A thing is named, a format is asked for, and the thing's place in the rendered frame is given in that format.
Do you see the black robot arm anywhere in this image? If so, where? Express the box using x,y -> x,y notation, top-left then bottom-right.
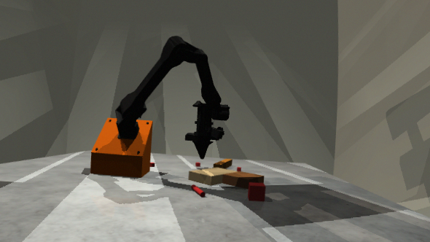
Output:
115,36 -> 230,140

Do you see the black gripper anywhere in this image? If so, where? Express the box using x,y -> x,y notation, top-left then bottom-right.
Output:
185,119 -> 219,160

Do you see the red cylinder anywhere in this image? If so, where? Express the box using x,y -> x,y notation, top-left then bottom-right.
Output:
191,185 -> 205,197

